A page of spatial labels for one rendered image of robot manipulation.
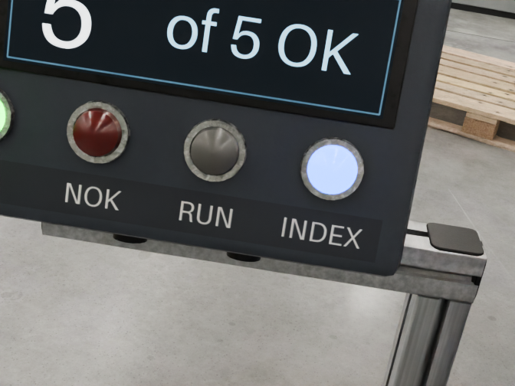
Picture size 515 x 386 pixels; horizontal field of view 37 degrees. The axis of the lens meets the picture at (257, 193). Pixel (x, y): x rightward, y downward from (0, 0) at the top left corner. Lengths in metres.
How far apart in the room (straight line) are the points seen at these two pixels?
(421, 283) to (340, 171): 0.12
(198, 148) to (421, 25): 0.10
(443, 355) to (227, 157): 0.19
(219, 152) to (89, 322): 1.78
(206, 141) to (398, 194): 0.08
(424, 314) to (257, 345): 1.63
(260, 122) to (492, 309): 2.14
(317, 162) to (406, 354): 0.16
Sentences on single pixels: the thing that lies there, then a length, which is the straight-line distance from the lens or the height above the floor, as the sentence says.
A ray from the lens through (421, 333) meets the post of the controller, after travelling 0.45.
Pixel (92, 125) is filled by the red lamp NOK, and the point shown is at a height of 1.12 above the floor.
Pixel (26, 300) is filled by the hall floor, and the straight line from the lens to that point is 2.17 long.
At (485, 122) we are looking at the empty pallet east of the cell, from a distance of 3.68.
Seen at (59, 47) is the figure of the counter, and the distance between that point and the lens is 0.34.
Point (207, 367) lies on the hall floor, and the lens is 1.97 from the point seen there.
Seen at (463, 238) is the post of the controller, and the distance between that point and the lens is 0.43.
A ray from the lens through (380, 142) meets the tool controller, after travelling 0.33.
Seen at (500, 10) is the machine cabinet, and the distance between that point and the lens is 6.50.
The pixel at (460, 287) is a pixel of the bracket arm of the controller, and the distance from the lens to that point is 0.43.
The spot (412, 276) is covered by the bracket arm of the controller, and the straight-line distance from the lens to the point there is 0.42.
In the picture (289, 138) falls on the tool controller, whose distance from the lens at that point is 0.33.
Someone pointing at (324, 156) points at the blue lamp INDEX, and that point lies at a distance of 0.32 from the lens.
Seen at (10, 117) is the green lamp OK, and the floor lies 1.12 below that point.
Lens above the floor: 1.25
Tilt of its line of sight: 26 degrees down
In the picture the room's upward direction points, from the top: 8 degrees clockwise
